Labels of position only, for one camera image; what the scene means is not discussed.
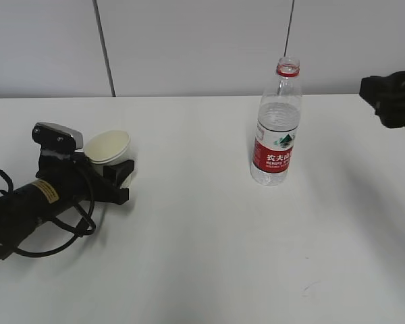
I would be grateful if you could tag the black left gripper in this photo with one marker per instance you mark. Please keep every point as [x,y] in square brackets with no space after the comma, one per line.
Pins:
[69,178]

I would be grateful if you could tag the clear red-label water bottle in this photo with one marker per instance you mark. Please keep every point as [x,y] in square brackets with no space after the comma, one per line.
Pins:
[277,124]

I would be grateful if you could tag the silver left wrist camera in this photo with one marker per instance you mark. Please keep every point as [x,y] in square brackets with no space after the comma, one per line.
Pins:
[56,140]

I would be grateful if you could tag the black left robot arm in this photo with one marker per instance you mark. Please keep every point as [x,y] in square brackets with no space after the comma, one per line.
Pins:
[21,213]

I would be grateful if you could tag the white paper cup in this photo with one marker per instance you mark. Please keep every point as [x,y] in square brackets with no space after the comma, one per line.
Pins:
[107,150]

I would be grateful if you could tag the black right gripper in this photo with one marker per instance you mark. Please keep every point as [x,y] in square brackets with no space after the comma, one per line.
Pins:
[386,95]

